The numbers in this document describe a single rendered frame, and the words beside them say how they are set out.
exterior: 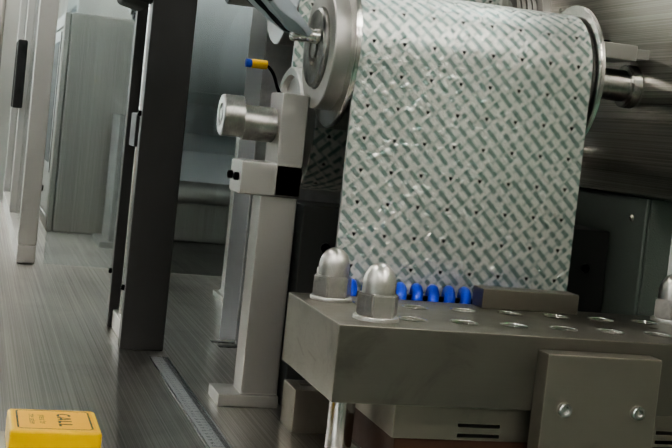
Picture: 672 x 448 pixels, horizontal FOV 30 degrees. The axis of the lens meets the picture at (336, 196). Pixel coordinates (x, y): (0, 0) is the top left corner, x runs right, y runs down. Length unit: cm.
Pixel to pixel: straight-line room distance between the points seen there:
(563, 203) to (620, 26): 23
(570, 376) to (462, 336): 9
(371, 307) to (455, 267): 22
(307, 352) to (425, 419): 11
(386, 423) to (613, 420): 18
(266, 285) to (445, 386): 29
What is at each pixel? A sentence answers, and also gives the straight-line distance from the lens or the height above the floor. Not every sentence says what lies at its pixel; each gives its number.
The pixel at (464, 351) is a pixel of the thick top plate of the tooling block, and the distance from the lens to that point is 98.
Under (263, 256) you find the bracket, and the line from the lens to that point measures 121.
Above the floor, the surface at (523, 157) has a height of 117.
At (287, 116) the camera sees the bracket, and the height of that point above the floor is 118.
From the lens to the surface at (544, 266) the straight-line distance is 122.
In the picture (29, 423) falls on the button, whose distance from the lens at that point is 101.
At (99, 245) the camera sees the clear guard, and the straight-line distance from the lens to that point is 215.
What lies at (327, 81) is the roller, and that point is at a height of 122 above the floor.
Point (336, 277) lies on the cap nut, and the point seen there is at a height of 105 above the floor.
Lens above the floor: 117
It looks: 3 degrees down
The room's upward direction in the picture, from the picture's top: 6 degrees clockwise
